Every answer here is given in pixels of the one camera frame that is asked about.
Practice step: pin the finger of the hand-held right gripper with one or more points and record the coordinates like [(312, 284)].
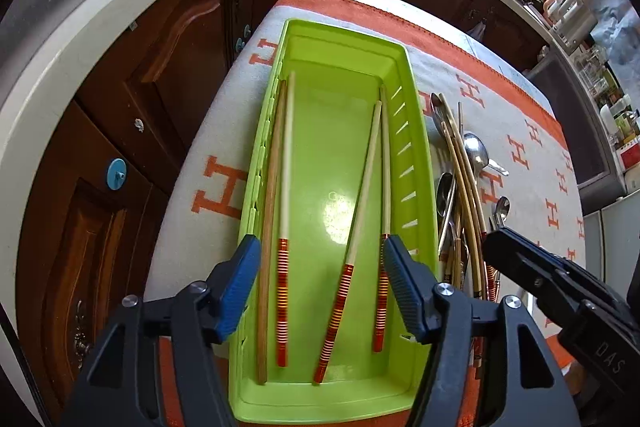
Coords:
[(515, 257)]

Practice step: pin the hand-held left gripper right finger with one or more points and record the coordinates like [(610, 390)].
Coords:
[(405, 287)]

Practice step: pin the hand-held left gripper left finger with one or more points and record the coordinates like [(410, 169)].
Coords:
[(240, 287)]

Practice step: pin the plain brown wooden chopstick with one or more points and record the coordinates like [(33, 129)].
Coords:
[(270, 232)]

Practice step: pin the medium metal spoon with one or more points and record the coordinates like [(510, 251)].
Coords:
[(445, 197)]

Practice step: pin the large metal spoon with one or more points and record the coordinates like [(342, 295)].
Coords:
[(476, 154)]

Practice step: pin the green plastic utensil tray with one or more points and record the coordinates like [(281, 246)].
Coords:
[(340, 167)]

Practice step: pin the small metal spoon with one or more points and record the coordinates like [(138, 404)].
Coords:
[(501, 207)]

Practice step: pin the golden bamboo chopstick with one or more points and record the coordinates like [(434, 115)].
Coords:
[(457, 142), (455, 187)]

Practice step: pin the white cabinet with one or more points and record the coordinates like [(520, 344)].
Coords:
[(610, 227)]

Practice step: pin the dark built-in appliance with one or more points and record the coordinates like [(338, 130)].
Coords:
[(575, 122)]

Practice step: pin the blue round cabinet lock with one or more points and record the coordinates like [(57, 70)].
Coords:
[(117, 174)]

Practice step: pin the orange and cream printed blanket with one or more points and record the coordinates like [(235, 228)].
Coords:
[(240, 117)]

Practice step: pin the hanging plastic bag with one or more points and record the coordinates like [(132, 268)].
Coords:
[(479, 29)]

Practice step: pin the dark wooden cabinets under cooktop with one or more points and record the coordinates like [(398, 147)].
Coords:
[(165, 57)]

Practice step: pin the small blue cabinet lock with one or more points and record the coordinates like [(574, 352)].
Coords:
[(240, 43)]

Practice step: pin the white countertop appliance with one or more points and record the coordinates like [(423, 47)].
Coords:
[(570, 14)]

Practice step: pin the white and grey kitchen countertop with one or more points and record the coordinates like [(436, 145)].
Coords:
[(80, 37)]

